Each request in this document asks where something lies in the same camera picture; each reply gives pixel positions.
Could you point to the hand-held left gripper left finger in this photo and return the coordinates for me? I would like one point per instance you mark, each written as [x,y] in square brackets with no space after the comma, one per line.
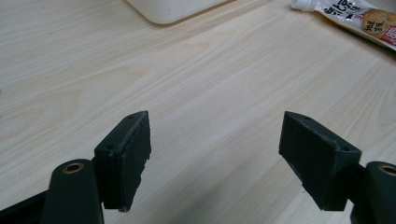
[123,161]

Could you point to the white plastic tray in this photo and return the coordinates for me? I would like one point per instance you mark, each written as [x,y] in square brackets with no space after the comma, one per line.
[174,9]

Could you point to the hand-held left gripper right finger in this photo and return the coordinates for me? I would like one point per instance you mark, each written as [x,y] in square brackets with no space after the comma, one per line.
[317,161]

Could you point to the white snack packet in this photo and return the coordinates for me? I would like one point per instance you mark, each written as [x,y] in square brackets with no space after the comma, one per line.
[361,18]

